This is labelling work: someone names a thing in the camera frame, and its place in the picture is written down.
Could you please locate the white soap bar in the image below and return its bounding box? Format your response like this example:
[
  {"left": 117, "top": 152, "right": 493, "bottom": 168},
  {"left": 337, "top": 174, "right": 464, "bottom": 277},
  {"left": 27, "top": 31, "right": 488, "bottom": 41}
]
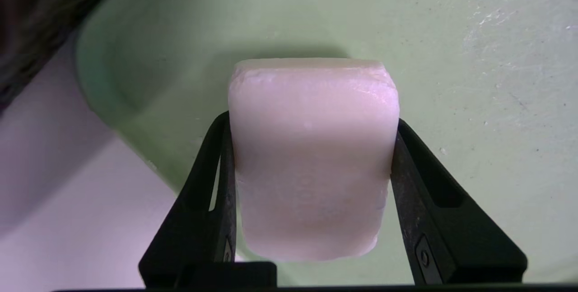
[{"left": 227, "top": 58, "right": 401, "bottom": 262}]

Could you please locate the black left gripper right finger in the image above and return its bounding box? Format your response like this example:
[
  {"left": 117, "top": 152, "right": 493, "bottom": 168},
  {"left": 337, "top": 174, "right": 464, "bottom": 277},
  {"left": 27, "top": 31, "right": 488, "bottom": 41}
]
[{"left": 390, "top": 118, "right": 528, "bottom": 286}]

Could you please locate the light green plastic tray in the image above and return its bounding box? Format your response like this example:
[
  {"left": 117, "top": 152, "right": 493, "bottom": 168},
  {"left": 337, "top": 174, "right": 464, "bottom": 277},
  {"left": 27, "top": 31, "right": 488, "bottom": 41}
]
[{"left": 74, "top": 0, "right": 578, "bottom": 286}]

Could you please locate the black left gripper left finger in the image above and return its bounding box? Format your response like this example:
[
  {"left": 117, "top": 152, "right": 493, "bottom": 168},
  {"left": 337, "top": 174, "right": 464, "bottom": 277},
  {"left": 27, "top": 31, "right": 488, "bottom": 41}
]
[{"left": 138, "top": 111, "right": 238, "bottom": 288}]

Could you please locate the dark brown wicker basket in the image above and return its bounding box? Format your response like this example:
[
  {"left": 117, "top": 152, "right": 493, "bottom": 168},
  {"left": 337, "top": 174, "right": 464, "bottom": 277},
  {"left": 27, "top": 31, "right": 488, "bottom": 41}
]
[{"left": 0, "top": 0, "right": 132, "bottom": 114}]

